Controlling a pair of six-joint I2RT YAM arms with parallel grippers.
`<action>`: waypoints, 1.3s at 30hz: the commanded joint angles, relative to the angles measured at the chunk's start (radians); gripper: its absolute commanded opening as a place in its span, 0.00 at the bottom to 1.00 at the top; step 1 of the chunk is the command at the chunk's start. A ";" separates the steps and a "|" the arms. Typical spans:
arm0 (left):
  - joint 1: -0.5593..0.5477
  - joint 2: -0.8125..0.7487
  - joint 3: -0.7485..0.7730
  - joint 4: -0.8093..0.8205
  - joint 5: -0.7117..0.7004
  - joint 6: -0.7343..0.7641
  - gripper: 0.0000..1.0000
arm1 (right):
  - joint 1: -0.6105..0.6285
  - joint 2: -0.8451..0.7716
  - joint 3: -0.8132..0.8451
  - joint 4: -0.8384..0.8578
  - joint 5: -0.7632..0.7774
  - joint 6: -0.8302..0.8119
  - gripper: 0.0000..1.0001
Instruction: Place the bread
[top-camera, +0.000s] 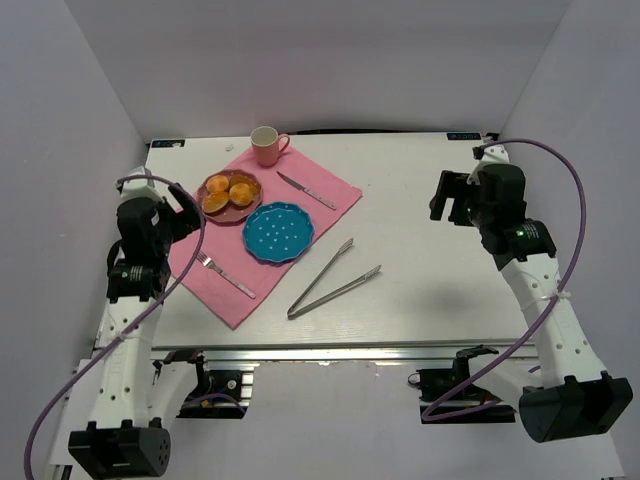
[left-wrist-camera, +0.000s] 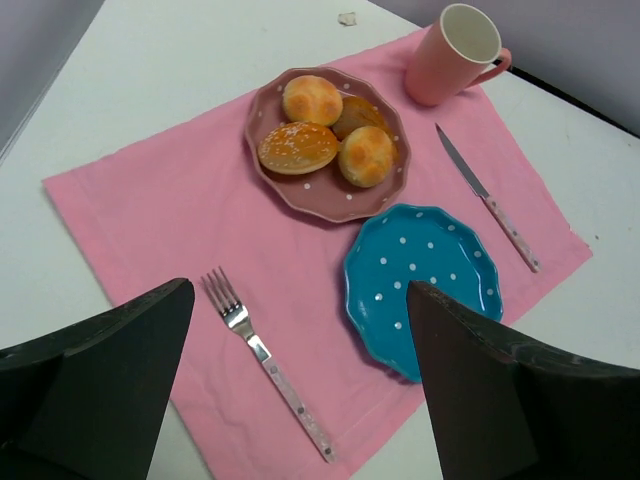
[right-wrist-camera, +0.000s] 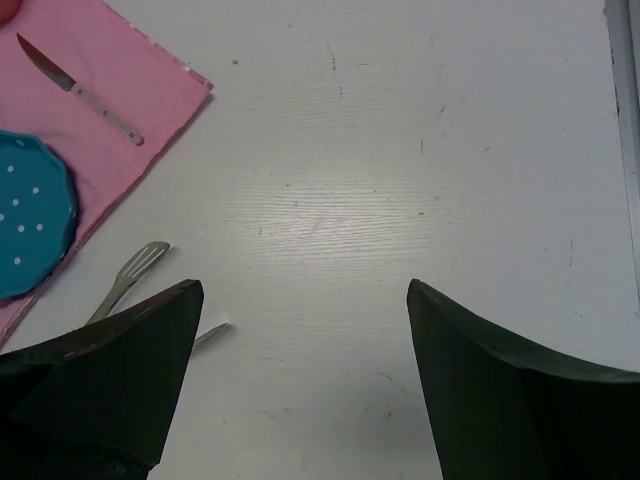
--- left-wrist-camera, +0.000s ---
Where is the round bread roll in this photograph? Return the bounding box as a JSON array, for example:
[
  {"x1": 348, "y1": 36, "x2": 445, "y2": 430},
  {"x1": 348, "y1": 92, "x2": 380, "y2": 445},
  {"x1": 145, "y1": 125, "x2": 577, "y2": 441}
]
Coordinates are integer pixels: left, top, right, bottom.
[
  {"x1": 282, "y1": 75, "x2": 343, "y2": 126},
  {"x1": 338, "y1": 126, "x2": 395, "y2": 188}
]

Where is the fork with pink handle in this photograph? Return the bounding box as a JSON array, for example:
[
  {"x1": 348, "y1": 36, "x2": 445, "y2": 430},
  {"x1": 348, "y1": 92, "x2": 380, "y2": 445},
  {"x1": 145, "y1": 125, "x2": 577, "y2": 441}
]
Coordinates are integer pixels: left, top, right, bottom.
[{"x1": 201, "y1": 267, "x2": 337, "y2": 464}]

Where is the pink mug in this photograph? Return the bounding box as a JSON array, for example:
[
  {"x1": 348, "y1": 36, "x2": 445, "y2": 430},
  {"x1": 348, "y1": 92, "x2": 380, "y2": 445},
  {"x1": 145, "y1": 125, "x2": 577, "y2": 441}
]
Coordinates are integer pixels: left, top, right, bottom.
[{"x1": 404, "y1": 3, "x2": 512, "y2": 107}]

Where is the knife with pink handle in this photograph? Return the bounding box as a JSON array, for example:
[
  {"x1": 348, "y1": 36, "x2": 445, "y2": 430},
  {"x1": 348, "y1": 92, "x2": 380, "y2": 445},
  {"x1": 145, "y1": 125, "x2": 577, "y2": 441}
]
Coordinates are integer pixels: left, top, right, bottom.
[{"x1": 435, "y1": 124, "x2": 541, "y2": 273}]

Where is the small white debris scrap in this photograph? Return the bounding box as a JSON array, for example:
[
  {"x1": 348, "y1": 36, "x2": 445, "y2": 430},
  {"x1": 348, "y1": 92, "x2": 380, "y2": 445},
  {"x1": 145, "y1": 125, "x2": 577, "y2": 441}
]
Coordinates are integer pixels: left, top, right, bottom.
[{"x1": 337, "y1": 12, "x2": 357, "y2": 26}]

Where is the pink cloth placemat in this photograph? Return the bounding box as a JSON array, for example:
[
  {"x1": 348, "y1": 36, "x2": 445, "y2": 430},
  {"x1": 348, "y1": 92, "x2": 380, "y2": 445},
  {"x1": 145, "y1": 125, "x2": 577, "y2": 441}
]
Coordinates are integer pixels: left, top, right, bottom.
[{"x1": 44, "y1": 33, "x2": 591, "y2": 479}]

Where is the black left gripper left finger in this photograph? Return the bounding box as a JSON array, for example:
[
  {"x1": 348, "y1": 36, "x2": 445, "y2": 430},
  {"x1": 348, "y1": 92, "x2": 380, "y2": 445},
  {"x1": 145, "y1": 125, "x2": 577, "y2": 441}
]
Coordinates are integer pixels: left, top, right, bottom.
[{"x1": 1, "y1": 278, "x2": 195, "y2": 479}]

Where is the mauve polka dot plate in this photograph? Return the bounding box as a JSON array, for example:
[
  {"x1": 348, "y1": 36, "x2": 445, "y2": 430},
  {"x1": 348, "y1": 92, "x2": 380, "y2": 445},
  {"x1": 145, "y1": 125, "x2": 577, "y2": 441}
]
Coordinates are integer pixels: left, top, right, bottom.
[{"x1": 244, "y1": 67, "x2": 411, "y2": 223}]

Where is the dark brown flat bread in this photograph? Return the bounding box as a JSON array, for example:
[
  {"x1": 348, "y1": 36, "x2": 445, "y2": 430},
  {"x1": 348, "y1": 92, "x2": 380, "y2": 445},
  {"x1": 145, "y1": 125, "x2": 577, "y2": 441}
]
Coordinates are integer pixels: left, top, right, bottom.
[{"x1": 330, "y1": 96, "x2": 398, "y2": 163}]

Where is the sesame seed bun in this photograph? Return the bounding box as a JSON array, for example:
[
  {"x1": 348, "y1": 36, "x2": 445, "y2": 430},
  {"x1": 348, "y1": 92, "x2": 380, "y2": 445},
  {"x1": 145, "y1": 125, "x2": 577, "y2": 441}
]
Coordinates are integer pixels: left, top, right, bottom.
[{"x1": 257, "y1": 122, "x2": 340, "y2": 175}]

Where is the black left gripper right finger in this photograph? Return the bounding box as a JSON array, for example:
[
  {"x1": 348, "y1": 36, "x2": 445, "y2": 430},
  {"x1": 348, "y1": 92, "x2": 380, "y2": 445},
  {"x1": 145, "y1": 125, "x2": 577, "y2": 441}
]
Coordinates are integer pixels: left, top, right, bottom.
[{"x1": 407, "y1": 281, "x2": 639, "y2": 479}]

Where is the blue polka dot plate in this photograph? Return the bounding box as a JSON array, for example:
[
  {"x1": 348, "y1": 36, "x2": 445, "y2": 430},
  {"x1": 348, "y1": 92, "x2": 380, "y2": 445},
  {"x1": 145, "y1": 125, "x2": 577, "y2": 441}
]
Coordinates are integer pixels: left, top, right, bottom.
[{"x1": 343, "y1": 204, "x2": 503, "y2": 383}]

